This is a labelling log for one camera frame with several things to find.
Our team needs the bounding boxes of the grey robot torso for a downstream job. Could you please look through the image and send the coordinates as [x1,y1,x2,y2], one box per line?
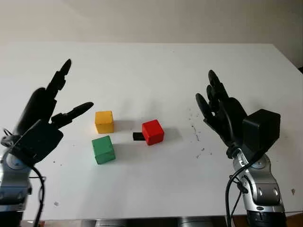
[81,216,225,227]

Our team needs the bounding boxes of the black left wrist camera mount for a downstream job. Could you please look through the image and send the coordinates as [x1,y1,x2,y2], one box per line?
[1,119,64,165]

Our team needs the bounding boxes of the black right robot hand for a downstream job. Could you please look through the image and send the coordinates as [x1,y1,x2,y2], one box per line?
[195,70,248,158]

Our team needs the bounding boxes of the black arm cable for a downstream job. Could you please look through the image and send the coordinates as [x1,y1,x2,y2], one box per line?
[224,148,263,227]
[29,163,46,227]

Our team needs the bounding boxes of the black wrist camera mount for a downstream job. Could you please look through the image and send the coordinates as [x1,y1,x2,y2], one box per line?
[1,119,64,165]
[241,109,282,158]

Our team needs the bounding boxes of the red wooden cube block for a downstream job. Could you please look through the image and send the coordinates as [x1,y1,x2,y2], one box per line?
[141,119,165,146]

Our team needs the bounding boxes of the yellow wooden cube block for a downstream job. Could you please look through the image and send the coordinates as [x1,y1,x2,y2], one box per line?
[94,110,115,134]

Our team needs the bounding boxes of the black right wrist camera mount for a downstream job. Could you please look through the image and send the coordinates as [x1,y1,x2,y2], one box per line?
[241,109,282,158]

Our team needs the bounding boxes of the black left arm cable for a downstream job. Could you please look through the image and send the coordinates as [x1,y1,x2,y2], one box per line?
[29,163,46,227]

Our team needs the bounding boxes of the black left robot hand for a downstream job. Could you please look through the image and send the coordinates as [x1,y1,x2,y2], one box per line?
[10,59,94,138]

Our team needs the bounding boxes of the green wooden cube block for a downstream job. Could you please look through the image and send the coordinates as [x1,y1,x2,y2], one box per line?
[91,135,116,166]

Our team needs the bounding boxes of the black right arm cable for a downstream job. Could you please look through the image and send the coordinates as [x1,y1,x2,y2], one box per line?
[224,148,263,227]

